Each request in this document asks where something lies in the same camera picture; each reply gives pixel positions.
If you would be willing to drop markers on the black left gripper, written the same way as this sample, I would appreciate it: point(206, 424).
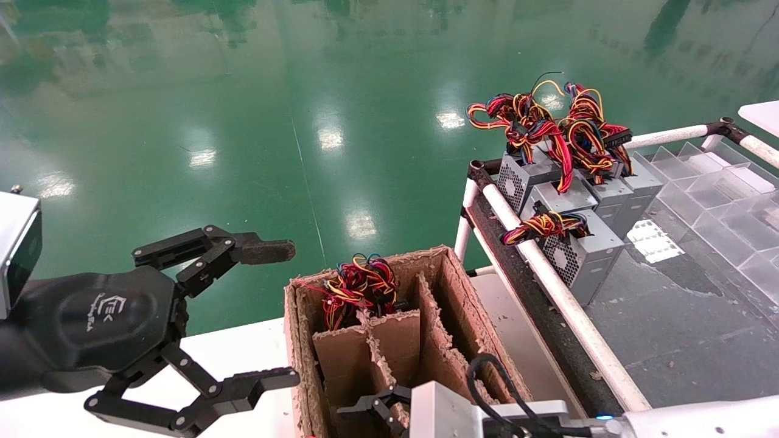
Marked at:
point(103, 328)

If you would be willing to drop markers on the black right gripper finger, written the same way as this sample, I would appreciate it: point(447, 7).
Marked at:
point(392, 423)
point(377, 403)

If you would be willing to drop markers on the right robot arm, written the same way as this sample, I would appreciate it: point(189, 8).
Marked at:
point(700, 420)

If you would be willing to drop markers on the brown cardboard divider box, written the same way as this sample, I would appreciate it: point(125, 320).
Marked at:
point(450, 340)

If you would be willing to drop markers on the dark conveyor belt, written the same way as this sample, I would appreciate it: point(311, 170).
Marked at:
point(669, 340)

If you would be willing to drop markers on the clear acrylic divider tray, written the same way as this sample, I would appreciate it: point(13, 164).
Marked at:
point(730, 201)

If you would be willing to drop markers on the white table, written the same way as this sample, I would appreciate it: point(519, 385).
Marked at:
point(761, 115)

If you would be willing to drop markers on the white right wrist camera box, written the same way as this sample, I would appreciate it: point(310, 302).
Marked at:
point(444, 410)

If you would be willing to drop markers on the white pipe frame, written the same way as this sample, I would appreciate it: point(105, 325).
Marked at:
point(548, 274)

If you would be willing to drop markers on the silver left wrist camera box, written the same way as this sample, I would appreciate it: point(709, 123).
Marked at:
point(15, 243)

